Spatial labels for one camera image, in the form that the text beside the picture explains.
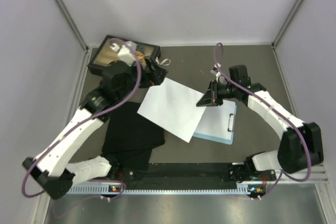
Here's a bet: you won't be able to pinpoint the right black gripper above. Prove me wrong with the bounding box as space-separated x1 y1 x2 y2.
196 80 238 107

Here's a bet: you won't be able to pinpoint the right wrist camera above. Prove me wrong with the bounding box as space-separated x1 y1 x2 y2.
211 65 226 84

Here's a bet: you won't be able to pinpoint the grey slotted cable duct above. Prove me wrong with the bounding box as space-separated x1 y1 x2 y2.
67 184 264 196

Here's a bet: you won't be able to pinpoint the white ribbon tab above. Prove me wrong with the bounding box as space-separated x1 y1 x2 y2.
155 58 171 66

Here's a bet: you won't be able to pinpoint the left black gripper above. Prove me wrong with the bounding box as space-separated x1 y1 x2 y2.
118 56 169 101

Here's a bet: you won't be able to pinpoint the aluminium corner post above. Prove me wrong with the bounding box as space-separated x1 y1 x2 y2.
271 0 304 49
54 0 89 52

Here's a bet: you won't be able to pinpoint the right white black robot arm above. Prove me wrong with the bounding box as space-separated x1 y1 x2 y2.
196 64 324 181

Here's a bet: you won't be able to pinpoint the black compartment display box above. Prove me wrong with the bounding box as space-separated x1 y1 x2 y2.
87 35 161 76

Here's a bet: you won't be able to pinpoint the aluminium front frame rail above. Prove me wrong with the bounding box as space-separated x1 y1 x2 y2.
41 161 329 185

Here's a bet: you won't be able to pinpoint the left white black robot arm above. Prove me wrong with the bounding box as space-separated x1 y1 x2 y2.
22 58 168 200

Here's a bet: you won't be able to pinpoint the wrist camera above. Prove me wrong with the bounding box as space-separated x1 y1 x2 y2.
211 65 226 84
110 41 136 66

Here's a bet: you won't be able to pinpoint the light blue clipboard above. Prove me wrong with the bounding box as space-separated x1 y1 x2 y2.
192 100 238 145

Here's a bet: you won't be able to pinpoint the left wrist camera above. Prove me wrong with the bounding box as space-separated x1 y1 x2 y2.
110 41 136 66

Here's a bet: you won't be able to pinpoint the black cloth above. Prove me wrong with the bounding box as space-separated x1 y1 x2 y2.
102 102 165 170

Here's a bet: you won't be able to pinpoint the right aluminium corner post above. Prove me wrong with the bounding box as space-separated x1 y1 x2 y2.
271 0 304 49

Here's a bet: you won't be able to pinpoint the yellow rubber bands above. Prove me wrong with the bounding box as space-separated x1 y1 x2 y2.
136 51 146 64

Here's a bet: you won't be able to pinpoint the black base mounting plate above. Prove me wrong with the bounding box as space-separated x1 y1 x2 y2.
108 163 276 183

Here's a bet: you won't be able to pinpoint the left aluminium corner post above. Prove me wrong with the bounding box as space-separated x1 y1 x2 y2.
54 0 89 52

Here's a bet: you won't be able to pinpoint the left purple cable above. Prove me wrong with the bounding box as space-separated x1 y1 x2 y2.
22 38 144 200

